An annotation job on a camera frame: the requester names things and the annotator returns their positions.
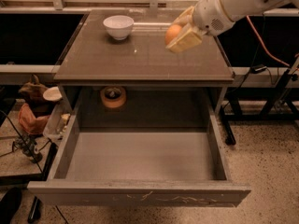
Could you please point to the clear plastic bin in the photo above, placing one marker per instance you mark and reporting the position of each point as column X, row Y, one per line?
column 57, row 124

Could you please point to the white ceramic bowl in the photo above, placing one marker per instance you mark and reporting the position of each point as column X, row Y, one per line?
column 118, row 26

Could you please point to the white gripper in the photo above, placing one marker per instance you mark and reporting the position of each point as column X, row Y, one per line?
column 209, row 13

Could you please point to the grey cabinet with top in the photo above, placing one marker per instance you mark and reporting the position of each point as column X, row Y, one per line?
column 164, row 89

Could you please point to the tan tape roll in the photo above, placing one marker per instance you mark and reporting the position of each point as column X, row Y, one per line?
column 113, row 97

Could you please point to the small white dish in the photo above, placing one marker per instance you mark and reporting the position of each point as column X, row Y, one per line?
column 52, row 94

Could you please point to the black clamp tool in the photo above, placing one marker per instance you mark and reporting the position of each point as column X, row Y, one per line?
column 27, row 145

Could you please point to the open grey drawer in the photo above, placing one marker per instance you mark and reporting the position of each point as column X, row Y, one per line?
column 162, row 148

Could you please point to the orange fruit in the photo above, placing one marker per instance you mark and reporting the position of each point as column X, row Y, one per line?
column 172, row 33

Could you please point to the black stand legs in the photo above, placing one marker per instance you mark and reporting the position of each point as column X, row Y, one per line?
column 278, row 105

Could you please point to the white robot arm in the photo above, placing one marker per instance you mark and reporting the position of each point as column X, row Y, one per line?
column 239, row 9

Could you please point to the black power adapter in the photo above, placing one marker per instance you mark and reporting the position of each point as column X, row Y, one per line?
column 256, row 69

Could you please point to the brown and orange cloth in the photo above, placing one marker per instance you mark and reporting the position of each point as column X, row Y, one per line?
column 35, row 112

